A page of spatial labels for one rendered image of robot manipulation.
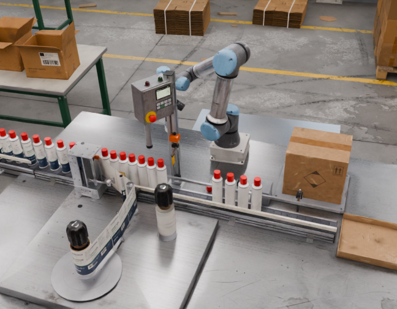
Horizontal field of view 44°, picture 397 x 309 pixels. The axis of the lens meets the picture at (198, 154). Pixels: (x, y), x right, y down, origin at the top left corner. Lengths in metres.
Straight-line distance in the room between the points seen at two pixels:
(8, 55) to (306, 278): 2.91
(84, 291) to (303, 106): 3.33
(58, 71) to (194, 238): 2.07
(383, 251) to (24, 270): 1.63
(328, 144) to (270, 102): 2.52
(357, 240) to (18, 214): 1.70
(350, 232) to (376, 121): 2.53
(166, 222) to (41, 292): 0.60
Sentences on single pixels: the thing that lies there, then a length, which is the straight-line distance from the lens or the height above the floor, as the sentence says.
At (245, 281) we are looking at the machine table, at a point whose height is 0.83.
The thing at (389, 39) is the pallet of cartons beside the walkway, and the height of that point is 0.44.
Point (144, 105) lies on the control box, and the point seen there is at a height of 1.40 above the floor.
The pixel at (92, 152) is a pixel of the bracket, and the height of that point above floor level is 1.14.
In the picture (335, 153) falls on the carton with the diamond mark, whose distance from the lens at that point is 2.50.
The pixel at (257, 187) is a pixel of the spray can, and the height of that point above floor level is 1.05.
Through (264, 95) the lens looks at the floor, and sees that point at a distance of 5.13.
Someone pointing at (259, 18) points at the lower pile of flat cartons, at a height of 0.09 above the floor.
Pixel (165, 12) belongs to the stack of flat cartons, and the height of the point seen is 0.28.
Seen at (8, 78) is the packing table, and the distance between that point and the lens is 4.17.
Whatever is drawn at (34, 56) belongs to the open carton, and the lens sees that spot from 4.01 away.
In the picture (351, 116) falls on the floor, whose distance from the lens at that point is 4.94.
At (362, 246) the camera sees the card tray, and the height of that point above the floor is 0.83.
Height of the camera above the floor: 2.59
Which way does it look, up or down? 37 degrees down
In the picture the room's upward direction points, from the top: 2 degrees counter-clockwise
